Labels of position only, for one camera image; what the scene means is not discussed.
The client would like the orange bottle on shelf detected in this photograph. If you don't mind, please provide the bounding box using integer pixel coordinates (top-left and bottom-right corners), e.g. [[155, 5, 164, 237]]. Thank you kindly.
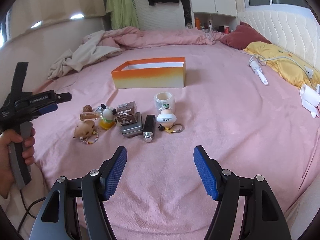
[[195, 17, 201, 30]]

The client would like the dark red pillow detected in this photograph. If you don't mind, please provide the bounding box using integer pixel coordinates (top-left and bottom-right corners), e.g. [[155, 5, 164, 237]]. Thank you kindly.
[[220, 21, 271, 50]]

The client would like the white round figurine keychain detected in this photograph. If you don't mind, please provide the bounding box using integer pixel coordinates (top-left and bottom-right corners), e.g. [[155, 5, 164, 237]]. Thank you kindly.
[[156, 103, 184, 134]]

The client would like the white lint roller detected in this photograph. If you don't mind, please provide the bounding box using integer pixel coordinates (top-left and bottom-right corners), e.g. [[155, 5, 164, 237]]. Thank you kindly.
[[299, 84, 319, 118]]

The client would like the clear tape roll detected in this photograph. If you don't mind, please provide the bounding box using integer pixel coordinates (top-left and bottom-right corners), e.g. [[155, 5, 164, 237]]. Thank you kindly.
[[153, 92, 175, 113]]

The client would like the clear perfume bottle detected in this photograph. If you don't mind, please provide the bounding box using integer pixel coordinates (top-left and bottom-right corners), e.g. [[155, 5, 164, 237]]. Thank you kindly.
[[79, 112, 102, 121]]

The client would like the white dog yellow figurine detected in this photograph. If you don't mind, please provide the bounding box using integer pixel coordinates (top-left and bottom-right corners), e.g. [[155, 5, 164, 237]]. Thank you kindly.
[[99, 104, 117, 131]]

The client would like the orange gradient cardboard box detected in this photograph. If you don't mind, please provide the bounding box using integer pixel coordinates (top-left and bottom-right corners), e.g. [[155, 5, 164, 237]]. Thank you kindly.
[[111, 57, 186, 89]]

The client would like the colourful bead bracelet strap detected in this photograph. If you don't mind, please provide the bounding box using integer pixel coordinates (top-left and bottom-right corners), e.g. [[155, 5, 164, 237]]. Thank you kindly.
[[79, 129, 99, 145]]

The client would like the white handheld wand device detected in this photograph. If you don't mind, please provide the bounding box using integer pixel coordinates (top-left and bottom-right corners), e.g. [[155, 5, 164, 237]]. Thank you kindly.
[[248, 56, 268, 86]]

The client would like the beige crumpled garment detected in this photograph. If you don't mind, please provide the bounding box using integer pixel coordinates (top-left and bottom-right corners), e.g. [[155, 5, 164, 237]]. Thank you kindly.
[[48, 30, 122, 80]]

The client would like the green hanging cloth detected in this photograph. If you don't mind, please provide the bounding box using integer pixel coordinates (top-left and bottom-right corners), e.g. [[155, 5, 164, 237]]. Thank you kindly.
[[106, 0, 139, 30]]

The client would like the grey metal tin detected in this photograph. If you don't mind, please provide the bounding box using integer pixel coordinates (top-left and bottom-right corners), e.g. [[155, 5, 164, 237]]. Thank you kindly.
[[121, 112, 143, 138]]

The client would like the white tufted headboard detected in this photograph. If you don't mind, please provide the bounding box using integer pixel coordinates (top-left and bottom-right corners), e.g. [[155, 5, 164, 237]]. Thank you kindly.
[[237, 4, 319, 69]]

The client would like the brown small carton box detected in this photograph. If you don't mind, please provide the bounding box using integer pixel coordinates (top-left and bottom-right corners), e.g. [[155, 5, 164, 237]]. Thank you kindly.
[[114, 101, 137, 126]]

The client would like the tan capybara plush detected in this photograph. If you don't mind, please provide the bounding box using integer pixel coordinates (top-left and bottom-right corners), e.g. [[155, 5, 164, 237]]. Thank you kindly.
[[73, 120, 95, 140]]

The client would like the brown walnut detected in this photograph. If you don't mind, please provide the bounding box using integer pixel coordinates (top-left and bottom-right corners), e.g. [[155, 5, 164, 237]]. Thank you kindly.
[[82, 105, 93, 113]]

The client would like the silver capped black bottle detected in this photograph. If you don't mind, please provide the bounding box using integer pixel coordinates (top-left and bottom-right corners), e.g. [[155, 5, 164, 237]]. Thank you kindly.
[[143, 115, 156, 142]]

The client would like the pink crumpled duvet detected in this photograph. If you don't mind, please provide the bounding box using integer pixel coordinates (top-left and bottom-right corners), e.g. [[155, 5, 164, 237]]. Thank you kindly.
[[82, 27, 225, 50]]

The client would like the white power adapter cable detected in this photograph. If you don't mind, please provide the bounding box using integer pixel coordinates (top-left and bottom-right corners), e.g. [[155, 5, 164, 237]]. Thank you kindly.
[[254, 55, 315, 79]]

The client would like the person left hand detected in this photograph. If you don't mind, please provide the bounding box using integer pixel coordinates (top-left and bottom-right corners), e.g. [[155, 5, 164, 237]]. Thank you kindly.
[[0, 128, 35, 199]]

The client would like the pink bed sheet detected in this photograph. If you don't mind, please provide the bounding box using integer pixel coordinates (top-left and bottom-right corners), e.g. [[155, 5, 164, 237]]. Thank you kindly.
[[34, 43, 319, 239]]

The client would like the red can on shelf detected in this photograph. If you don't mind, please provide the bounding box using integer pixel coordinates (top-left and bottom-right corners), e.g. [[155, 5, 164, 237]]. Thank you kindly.
[[223, 25, 230, 34]]

